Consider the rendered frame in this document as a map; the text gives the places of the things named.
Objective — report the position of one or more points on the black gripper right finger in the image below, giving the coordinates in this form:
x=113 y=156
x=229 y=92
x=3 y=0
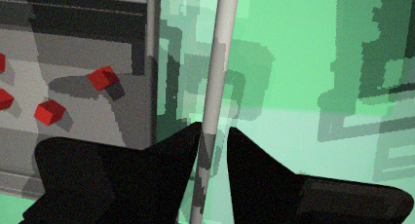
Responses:
x=264 y=191

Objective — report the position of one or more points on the small red block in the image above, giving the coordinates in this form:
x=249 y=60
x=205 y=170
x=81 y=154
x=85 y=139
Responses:
x=2 y=62
x=49 y=112
x=6 y=100
x=103 y=77

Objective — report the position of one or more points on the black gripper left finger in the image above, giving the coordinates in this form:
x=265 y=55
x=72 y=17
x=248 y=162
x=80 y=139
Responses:
x=154 y=178

